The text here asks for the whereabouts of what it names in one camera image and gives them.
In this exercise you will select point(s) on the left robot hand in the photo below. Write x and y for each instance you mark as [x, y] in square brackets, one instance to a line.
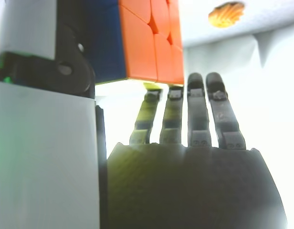
[185, 186]

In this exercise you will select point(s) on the multicolour puzzle cube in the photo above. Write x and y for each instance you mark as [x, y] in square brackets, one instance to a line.
[142, 40]

